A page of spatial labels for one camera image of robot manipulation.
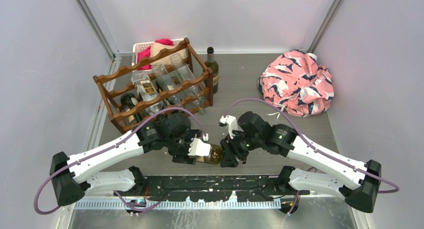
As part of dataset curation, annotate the aluminium corner post left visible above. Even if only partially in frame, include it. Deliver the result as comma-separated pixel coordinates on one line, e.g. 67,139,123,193
75,0,119,60

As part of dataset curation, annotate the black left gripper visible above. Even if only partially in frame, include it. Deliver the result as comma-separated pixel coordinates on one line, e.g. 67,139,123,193
165,130,202,164

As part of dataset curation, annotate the dark green bottle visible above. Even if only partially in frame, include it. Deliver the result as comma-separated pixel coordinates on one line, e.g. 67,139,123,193
204,46,219,94
195,144,224,165

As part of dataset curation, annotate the pink shark print cloth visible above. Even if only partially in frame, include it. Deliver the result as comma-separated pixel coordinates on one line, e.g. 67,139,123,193
257,49,335,118

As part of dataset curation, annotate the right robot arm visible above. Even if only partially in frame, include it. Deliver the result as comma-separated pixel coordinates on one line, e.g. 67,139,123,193
219,111,382,213

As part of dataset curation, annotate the aluminium frame rail front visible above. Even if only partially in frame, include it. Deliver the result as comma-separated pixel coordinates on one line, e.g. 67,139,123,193
62,176,364,211

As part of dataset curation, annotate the red cloth in basket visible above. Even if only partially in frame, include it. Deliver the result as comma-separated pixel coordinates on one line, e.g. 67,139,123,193
136,38,175,71

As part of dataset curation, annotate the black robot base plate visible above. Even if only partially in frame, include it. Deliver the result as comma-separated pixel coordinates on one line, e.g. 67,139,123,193
119,175,296,203

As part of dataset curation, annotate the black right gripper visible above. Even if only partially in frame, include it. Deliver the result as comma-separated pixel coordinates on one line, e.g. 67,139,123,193
220,127,263,168

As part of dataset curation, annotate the aluminium corner post right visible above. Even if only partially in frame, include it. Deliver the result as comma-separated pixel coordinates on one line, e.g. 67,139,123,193
308,0,344,53

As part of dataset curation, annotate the wooden wine rack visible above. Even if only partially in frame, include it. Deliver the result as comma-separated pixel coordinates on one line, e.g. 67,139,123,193
93,37,214,134

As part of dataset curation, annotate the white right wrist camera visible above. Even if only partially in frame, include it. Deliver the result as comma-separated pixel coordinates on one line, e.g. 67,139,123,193
218,115,239,139

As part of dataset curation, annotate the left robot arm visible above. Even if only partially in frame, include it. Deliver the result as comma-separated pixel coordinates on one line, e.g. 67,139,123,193
50,112,209,206

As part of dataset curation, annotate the aluminium corner post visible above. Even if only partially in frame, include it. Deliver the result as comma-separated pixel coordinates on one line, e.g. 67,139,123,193
308,0,344,53
75,0,119,60

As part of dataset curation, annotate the small clear glass bottle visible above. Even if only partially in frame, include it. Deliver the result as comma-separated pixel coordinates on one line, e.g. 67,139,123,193
152,63,184,108

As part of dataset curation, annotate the clear bottle with dark cap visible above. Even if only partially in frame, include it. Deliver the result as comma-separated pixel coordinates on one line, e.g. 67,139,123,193
131,70,164,115

